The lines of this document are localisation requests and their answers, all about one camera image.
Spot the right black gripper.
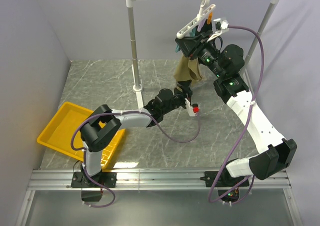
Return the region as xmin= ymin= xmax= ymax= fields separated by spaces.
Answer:
xmin=175 ymin=30 xmax=226 ymax=79

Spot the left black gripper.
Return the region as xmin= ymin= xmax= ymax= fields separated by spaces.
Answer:
xmin=162 ymin=80 xmax=193 ymax=116

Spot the khaki underwear white waistband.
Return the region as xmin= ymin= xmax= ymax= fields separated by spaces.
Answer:
xmin=173 ymin=56 xmax=206 ymax=87

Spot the white clip hanger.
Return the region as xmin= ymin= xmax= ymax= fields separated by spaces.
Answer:
xmin=176 ymin=0 xmax=216 ymax=39

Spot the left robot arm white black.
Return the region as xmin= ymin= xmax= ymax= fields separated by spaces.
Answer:
xmin=74 ymin=80 xmax=193 ymax=187

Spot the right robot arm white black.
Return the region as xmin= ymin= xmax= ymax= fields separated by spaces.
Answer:
xmin=175 ymin=33 xmax=297 ymax=186

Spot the teal clothes clip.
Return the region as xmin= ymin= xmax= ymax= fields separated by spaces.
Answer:
xmin=175 ymin=45 xmax=181 ymax=53

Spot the purple clothes clip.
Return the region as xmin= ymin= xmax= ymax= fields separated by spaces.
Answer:
xmin=197 ymin=21 xmax=204 ymax=32

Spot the orange clothes clip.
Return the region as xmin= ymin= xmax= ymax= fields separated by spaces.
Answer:
xmin=206 ymin=12 xmax=213 ymax=25

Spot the yellow plastic tray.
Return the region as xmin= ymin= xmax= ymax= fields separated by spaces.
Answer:
xmin=36 ymin=101 xmax=127 ymax=171

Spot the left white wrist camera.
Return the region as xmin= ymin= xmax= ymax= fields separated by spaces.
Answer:
xmin=185 ymin=98 xmax=199 ymax=117

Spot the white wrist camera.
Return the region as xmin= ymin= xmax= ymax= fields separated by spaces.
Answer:
xmin=207 ymin=18 xmax=229 ymax=42
xmin=185 ymin=98 xmax=199 ymax=117

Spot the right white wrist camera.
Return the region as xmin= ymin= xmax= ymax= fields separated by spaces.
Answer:
xmin=207 ymin=18 xmax=229 ymax=42

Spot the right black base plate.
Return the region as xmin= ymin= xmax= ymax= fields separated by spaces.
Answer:
xmin=200 ymin=170 xmax=245 ymax=187

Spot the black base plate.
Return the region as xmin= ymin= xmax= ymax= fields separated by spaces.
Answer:
xmin=200 ymin=170 xmax=245 ymax=187
xmin=71 ymin=171 xmax=117 ymax=188

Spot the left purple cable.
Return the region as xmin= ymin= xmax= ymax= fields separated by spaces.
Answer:
xmin=70 ymin=107 xmax=202 ymax=208

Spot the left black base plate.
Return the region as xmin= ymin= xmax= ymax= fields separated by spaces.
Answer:
xmin=71 ymin=171 xmax=117 ymax=188

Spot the aluminium mounting rail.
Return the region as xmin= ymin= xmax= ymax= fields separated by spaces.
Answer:
xmin=16 ymin=168 xmax=303 ymax=225

